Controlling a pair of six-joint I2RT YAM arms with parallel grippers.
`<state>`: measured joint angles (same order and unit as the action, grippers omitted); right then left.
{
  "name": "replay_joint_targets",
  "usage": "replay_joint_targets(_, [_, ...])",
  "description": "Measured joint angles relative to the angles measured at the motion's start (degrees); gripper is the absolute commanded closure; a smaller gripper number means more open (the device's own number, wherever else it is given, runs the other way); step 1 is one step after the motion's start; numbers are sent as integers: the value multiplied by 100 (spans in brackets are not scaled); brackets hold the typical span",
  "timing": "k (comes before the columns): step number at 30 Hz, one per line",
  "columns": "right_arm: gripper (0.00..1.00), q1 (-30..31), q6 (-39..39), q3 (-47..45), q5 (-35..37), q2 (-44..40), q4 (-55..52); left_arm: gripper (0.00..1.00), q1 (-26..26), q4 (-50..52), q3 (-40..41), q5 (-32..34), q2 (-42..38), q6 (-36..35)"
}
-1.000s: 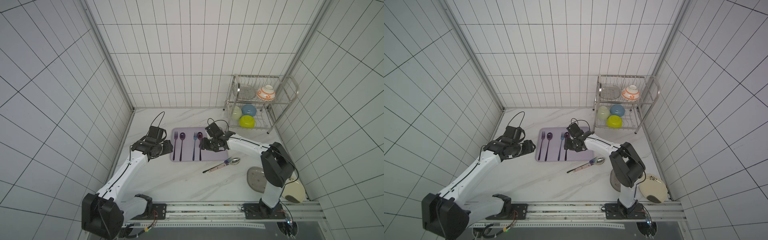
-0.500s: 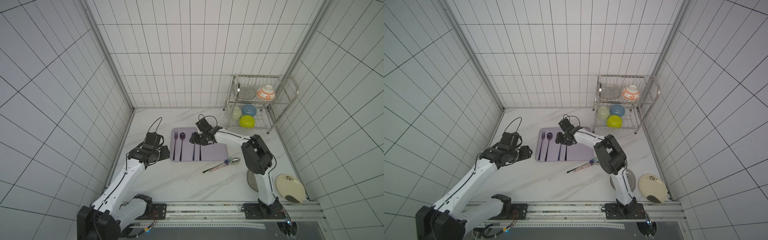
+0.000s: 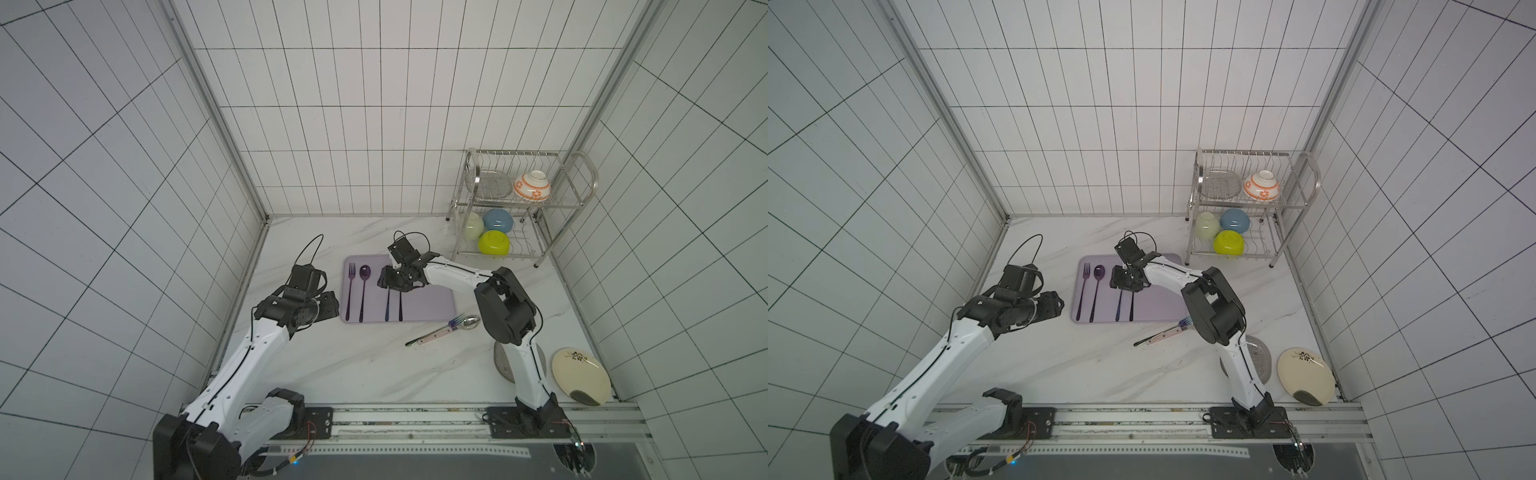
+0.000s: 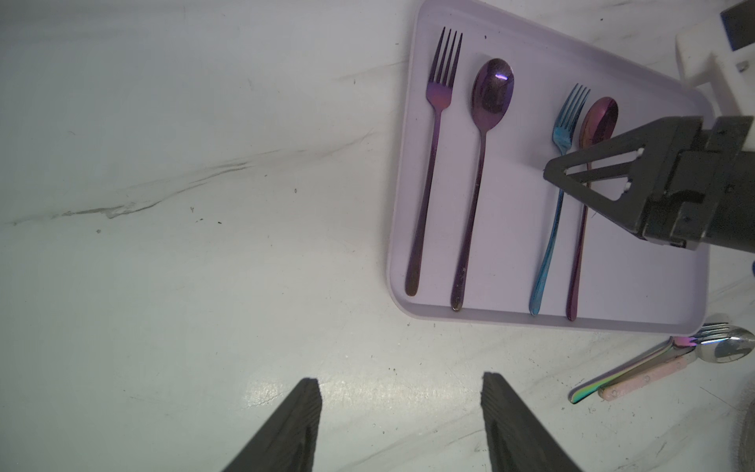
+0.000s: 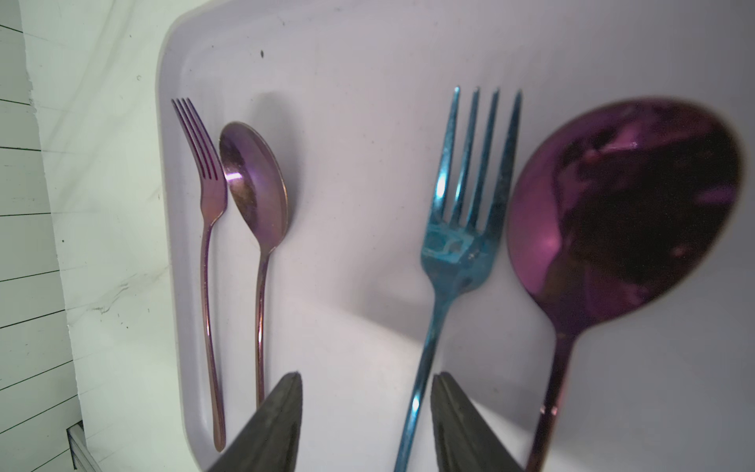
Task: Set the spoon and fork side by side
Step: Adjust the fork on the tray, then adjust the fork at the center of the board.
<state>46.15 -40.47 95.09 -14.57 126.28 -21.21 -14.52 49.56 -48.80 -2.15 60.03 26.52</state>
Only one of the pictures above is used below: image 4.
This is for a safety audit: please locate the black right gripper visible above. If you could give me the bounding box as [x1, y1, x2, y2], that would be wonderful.
[544, 116, 754, 253]

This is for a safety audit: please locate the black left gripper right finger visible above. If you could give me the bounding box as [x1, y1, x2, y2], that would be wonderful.
[481, 372, 580, 471]

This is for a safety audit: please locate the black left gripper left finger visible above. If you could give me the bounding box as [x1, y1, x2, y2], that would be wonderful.
[224, 378, 322, 472]

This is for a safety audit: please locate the magenta metal spoon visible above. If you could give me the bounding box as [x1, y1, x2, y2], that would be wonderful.
[565, 96, 621, 323]

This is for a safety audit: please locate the blue metal fork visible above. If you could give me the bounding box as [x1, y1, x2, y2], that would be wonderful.
[528, 83, 592, 318]

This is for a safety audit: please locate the dark purple metal spoon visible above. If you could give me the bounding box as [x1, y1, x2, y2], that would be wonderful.
[450, 58, 515, 312]

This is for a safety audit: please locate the purple metal fork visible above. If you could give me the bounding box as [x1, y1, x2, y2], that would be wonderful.
[404, 28, 463, 297]

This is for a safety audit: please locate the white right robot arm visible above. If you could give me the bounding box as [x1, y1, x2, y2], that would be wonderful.
[544, 1, 754, 252]

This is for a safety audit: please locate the lavender plastic tray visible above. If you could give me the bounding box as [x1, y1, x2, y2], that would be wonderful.
[387, 1, 714, 335]

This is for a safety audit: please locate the rainbow handled fork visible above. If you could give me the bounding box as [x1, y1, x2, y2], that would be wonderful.
[568, 323, 731, 404]

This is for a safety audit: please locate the pink handled silver spoon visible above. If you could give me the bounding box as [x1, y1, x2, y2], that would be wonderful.
[598, 328, 754, 401]

